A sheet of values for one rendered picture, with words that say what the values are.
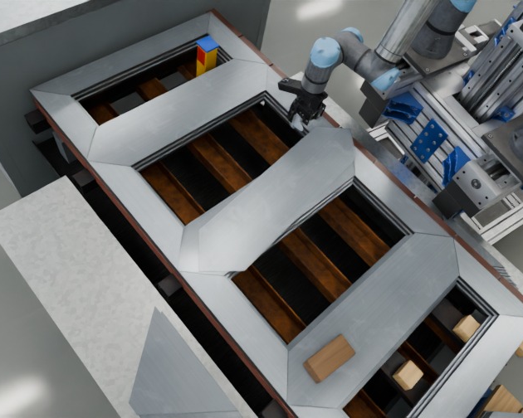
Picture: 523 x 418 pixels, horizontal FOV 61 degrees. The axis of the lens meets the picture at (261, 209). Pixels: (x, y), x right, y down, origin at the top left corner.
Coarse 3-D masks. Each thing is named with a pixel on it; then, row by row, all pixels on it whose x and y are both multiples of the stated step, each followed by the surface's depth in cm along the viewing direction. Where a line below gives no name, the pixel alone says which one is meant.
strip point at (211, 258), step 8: (200, 232) 127; (200, 240) 126; (208, 240) 127; (200, 248) 125; (208, 248) 126; (216, 248) 126; (200, 256) 124; (208, 256) 124; (216, 256) 125; (224, 256) 125; (200, 264) 123; (208, 264) 123; (216, 264) 124; (224, 264) 124; (232, 264) 125
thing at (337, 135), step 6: (324, 132) 153; (330, 132) 154; (336, 132) 154; (342, 132) 154; (330, 138) 152; (336, 138) 153; (342, 138) 153; (348, 138) 154; (342, 144) 152; (348, 144) 152; (348, 150) 151; (354, 150) 151; (354, 156) 150
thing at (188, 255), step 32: (160, 64) 160; (32, 96) 143; (256, 96) 157; (192, 224) 128; (192, 256) 124; (384, 256) 136; (192, 288) 120; (352, 288) 128; (448, 288) 133; (320, 320) 122; (416, 416) 114
